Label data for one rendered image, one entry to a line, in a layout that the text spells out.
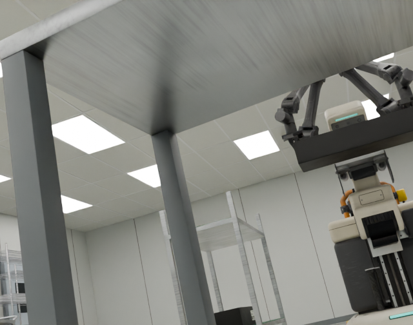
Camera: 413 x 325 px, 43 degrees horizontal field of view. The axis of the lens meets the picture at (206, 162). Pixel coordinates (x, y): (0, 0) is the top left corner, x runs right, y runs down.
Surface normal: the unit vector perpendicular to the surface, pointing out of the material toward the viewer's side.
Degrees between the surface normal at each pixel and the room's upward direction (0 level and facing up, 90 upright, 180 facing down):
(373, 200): 98
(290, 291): 90
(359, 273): 90
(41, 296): 90
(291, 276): 90
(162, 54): 180
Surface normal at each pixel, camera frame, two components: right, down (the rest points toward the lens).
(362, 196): -0.27, -0.10
